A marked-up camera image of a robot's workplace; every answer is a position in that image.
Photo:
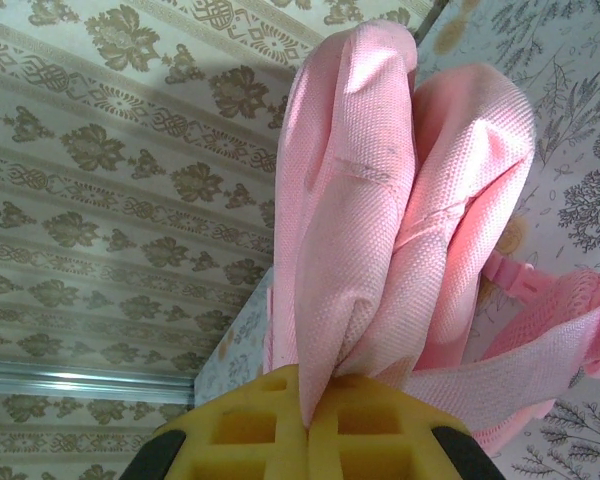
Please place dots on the pink school backpack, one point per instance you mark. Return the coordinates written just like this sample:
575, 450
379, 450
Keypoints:
370, 225

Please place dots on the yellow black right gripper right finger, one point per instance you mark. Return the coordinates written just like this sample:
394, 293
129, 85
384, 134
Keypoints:
390, 440

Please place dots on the aluminium corner post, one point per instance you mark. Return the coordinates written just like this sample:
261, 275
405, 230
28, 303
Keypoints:
80, 382

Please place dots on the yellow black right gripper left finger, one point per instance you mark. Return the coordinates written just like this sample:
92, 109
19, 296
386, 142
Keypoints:
240, 440

